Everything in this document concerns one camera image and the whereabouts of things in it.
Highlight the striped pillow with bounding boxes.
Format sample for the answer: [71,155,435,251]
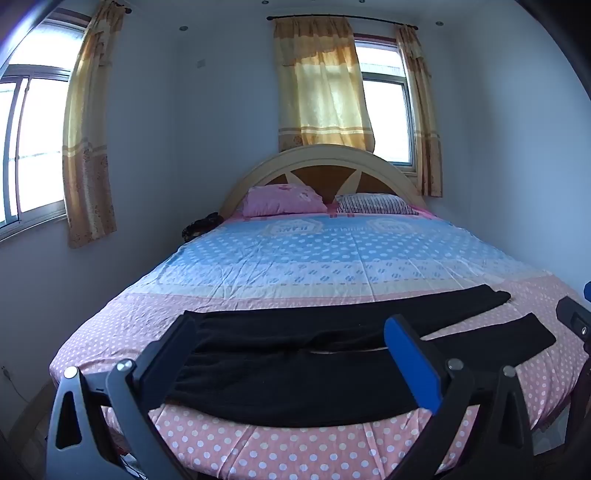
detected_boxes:
[335,193,420,217]

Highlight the dark bag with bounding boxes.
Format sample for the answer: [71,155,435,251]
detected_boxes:
[181,212,225,244]

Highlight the yellow curtain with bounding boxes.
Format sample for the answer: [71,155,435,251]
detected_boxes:
[62,0,126,249]
[394,24,444,198]
[272,17,375,155]

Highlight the thin cable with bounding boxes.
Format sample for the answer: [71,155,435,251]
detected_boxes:
[0,364,29,398]

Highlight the black curtain rod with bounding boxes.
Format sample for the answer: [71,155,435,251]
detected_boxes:
[266,15,419,31]

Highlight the pink pillow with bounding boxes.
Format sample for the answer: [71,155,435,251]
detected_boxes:
[241,184,328,217]

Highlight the large sliding window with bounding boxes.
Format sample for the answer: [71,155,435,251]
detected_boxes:
[0,9,88,243]

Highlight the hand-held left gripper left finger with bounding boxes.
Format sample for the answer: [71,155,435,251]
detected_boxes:
[45,315,197,480]

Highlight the polka dot bedsheet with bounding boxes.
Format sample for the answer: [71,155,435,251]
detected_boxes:
[48,210,591,480]

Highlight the small window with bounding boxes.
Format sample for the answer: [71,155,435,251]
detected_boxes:
[355,34,419,174]

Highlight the arched wooden bed headboard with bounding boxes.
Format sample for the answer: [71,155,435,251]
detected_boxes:
[218,144,428,217]

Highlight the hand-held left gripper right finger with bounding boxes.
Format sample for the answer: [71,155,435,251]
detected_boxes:
[383,315,536,480]

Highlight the black pants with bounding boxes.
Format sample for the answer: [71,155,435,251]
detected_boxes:
[159,285,557,428]

